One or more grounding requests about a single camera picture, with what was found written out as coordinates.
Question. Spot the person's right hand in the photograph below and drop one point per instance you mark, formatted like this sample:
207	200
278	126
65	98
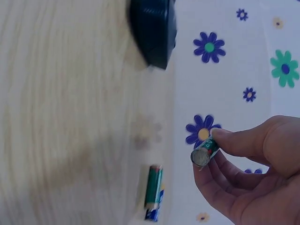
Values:
269	194

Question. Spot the person's right thumb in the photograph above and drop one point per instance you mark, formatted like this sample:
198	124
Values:
248	138

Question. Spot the green battery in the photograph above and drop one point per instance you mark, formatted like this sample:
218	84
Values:
199	158
152	187

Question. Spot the black rounded plastic object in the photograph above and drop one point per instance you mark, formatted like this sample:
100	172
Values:
152	32

